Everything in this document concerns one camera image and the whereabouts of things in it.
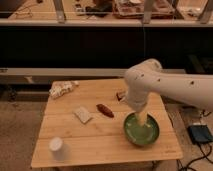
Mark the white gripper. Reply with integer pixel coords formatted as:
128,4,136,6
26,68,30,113
120,88,149,126

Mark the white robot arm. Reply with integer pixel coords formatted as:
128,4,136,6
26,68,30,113
124,59,213,126

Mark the green bowl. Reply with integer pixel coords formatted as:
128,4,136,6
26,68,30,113
123,113,160,146

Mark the small dark brown object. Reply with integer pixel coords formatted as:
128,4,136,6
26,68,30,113
116,91,126,101

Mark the dark red sausage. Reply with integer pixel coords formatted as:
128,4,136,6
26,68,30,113
96,104,114,118

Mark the wooden table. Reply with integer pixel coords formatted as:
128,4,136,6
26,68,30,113
31,79,183,168

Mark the black power adapter box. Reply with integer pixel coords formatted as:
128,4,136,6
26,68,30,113
187,125,213,144

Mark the white paper cup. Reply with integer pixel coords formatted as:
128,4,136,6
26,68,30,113
48,137,68,161

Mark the metal shelf rack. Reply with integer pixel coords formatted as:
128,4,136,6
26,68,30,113
0,0,213,27

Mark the black floor cable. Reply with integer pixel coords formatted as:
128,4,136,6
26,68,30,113
176,109,213,171

